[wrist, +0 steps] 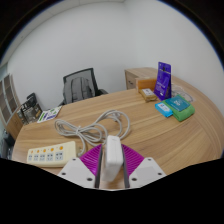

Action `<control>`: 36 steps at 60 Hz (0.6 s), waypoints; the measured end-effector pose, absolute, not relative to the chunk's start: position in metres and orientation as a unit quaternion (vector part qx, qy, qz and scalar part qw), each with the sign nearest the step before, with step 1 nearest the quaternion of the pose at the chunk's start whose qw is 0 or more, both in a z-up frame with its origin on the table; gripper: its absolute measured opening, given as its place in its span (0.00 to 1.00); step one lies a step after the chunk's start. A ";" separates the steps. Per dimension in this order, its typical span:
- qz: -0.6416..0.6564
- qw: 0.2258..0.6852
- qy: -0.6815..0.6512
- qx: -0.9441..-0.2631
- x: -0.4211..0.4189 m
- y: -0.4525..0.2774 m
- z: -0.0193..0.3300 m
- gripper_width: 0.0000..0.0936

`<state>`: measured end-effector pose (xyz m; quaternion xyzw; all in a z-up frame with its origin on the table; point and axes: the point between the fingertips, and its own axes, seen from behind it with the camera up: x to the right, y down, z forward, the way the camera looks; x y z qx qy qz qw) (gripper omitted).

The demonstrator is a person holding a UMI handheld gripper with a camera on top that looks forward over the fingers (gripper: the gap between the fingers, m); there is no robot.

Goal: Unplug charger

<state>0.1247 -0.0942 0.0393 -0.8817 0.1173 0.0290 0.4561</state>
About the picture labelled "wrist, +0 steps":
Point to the grey backpack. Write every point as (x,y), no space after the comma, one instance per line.
(78,90)

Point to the small tan box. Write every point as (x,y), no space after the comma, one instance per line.
(147,95)

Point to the wooden cabinet with glass doors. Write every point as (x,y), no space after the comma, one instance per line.
(8,110)

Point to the black sofa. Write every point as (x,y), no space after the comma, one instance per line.
(6,145)

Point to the small blue box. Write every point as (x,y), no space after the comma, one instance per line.
(163,109)

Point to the orange box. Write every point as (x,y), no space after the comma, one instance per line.
(145,83)

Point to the black mesh office chair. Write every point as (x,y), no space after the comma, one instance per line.
(93,75)

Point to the purple standing packet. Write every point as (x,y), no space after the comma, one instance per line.
(163,80)

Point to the cream power strip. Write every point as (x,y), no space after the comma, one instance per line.
(50,155)

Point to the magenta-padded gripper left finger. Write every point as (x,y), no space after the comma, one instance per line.
(75,170)

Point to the wooden side desk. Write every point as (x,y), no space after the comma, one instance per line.
(131,78)

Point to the white charger block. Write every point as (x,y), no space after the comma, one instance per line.
(112,156)

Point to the printed paper sheet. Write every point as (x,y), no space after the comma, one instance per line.
(49,114)

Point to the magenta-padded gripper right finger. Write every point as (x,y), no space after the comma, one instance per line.
(146,170)

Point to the clear plastic bag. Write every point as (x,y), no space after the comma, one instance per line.
(184,93)

